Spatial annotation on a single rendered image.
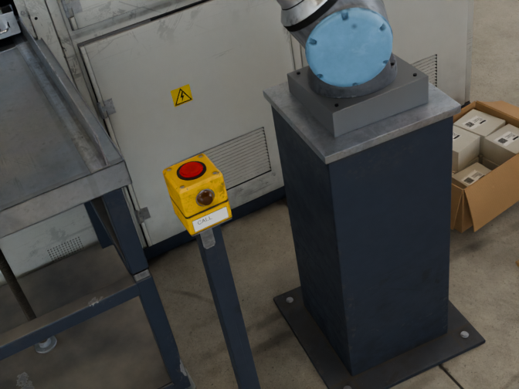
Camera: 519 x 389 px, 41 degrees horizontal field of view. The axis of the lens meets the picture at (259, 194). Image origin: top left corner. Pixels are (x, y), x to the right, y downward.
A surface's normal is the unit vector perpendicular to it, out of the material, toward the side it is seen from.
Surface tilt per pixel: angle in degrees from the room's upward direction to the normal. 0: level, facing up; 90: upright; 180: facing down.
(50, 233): 90
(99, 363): 0
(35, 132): 0
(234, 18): 90
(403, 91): 90
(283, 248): 0
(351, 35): 92
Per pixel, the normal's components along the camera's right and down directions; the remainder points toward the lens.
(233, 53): 0.48, 0.51
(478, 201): 0.49, 0.17
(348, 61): 0.01, 0.65
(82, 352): -0.15, -0.77
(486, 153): -0.82, 0.44
